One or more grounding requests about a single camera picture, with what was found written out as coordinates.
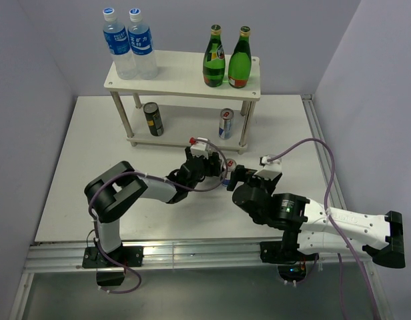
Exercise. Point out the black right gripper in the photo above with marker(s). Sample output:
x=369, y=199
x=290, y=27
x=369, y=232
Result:
x=247, y=174

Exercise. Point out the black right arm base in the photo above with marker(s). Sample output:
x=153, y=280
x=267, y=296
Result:
x=291, y=262

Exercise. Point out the white two-tier shelf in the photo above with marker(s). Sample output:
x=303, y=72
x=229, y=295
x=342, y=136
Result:
x=188, y=107

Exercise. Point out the short green Perrier bottle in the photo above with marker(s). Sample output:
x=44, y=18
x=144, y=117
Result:
x=214, y=62

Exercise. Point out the tall green Perrier bottle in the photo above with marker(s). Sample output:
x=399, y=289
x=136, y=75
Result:
x=241, y=60

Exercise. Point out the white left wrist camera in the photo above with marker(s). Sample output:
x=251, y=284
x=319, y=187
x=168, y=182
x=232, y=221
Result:
x=201, y=148

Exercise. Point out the silver blue energy can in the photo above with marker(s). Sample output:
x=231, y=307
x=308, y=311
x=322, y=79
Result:
x=226, y=120
x=229, y=170

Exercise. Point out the clear water bottle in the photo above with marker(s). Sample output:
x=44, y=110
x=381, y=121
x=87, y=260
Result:
x=141, y=44
x=116, y=37

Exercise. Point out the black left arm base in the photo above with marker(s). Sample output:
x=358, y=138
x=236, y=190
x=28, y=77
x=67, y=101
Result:
x=128, y=256

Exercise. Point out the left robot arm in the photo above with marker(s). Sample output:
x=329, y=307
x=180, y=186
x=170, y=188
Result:
x=110, y=195

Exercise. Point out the aluminium frame rail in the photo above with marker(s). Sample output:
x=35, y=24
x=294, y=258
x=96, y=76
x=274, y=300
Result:
x=67, y=257

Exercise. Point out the black yellow can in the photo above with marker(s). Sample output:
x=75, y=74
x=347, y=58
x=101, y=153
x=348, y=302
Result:
x=153, y=118

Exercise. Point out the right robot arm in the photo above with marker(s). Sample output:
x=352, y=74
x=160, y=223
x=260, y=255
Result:
x=310, y=229

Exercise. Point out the right clear water bottle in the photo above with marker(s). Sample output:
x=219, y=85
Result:
x=141, y=44

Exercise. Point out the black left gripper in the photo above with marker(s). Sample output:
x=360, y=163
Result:
x=212, y=169

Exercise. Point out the left clear water bottle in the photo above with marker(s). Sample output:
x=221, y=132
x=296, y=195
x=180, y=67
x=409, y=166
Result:
x=116, y=37

